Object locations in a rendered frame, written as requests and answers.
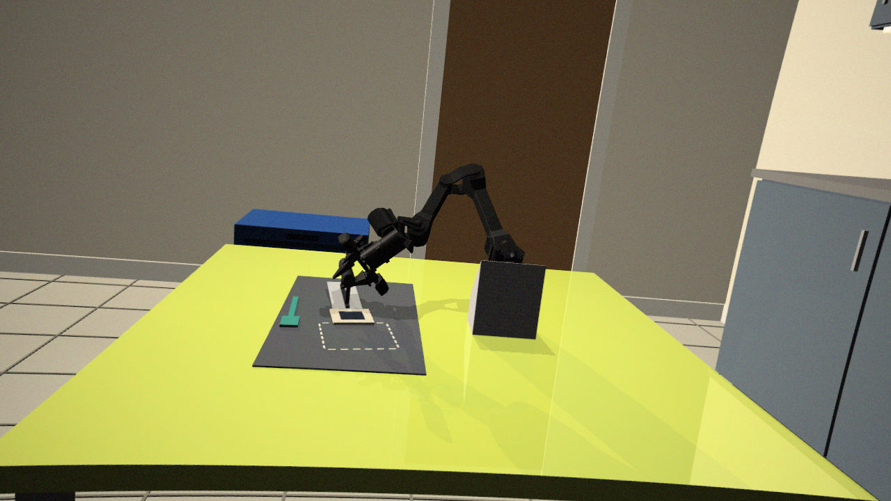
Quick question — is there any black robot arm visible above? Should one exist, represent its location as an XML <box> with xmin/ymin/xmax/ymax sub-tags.
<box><xmin>368</xmin><ymin>164</ymin><xmax>525</xmax><ymax>264</ymax></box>

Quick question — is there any cream square tile with dark centre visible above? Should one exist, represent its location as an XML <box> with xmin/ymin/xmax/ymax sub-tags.
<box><xmin>329</xmin><ymin>308</ymin><xmax>374</xmax><ymax>325</ymax></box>

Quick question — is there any teal small trowel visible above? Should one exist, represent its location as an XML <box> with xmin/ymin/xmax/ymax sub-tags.
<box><xmin>280</xmin><ymin>296</ymin><xmax>300</xmax><ymax>328</ymax></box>

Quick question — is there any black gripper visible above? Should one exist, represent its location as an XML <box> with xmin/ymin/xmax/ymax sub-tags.
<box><xmin>332</xmin><ymin>232</ymin><xmax>392</xmax><ymax>296</ymax></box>

